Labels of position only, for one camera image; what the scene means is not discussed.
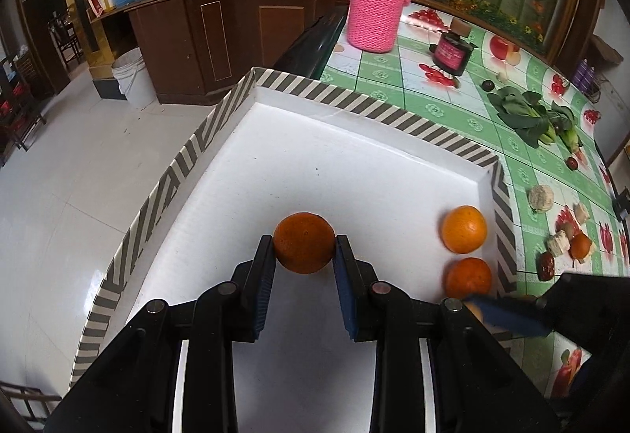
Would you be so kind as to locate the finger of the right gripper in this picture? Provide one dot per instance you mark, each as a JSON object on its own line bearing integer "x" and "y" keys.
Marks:
{"x": 518, "y": 316}

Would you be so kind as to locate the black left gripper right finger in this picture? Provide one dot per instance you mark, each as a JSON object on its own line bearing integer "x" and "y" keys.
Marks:
{"x": 372, "y": 309}

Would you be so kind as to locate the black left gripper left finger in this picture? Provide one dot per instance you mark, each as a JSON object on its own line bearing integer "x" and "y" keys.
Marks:
{"x": 236, "y": 310}

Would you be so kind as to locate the dark red jujube date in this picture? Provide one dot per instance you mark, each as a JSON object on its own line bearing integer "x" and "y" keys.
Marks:
{"x": 545, "y": 266}

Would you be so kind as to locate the red-orange tomato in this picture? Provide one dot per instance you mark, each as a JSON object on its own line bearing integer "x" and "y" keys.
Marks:
{"x": 580, "y": 246}

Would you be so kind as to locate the beige cut chunk front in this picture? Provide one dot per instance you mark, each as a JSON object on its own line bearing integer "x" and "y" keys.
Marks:
{"x": 558, "y": 244}

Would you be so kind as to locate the beige cut chunk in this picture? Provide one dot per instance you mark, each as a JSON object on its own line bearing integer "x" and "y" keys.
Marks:
{"x": 541, "y": 198}
{"x": 581, "y": 213}
{"x": 558, "y": 244}

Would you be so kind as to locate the orange mandarin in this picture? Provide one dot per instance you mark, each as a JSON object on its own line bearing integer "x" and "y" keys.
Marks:
{"x": 463, "y": 230}
{"x": 467, "y": 276}
{"x": 303, "y": 242}

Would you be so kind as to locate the brown kiwi fruit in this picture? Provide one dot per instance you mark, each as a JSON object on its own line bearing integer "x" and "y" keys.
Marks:
{"x": 570, "y": 230}

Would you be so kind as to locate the green patterned tablecloth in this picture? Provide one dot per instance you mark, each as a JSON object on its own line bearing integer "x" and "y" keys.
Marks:
{"x": 407, "y": 78}

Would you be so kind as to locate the white striped cardboard tray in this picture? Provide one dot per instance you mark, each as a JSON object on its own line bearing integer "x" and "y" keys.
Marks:
{"x": 280, "y": 143}

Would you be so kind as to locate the small black container table edge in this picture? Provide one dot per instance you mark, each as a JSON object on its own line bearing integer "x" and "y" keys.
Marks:
{"x": 621, "y": 205}

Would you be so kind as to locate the dark red jujube far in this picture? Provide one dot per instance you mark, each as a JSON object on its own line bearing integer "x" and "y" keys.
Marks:
{"x": 572, "y": 164}

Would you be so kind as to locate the green corn with leaves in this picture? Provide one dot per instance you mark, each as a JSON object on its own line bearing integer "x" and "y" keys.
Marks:
{"x": 564, "y": 123}

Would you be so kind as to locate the green leafy bok choy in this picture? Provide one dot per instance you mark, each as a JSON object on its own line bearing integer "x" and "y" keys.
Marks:
{"x": 525, "y": 114}

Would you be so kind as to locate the purple bottles on shelf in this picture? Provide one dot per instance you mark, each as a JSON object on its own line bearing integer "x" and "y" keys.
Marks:
{"x": 583, "y": 76}

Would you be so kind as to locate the dark small fruit near leaves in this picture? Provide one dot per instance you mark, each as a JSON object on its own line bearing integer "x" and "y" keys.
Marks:
{"x": 488, "y": 85}

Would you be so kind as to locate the white plastic bucket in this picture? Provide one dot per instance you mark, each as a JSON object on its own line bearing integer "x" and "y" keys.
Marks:
{"x": 134, "y": 80}

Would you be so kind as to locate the small black jar pink label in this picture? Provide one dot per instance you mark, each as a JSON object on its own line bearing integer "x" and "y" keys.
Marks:
{"x": 453, "y": 51}

